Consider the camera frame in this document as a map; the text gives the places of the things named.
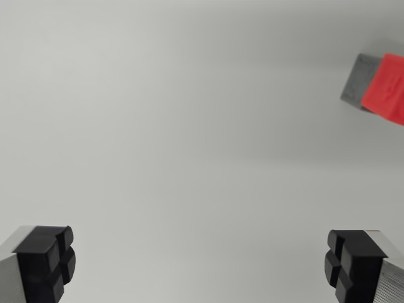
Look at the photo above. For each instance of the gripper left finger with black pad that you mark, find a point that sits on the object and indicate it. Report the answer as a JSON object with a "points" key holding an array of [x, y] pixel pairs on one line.
{"points": [[38, 268]]}

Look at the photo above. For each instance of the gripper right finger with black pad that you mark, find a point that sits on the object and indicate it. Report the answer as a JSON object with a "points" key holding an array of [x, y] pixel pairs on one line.
{"points": [[360, 268]]}

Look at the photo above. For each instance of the red studded block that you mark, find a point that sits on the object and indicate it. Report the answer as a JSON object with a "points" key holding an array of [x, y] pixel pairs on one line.
{"points": [[385, 91]]}

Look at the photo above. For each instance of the grey soft cube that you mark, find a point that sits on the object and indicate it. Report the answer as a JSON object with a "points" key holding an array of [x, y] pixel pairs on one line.
{"points": [[358, 79]]}

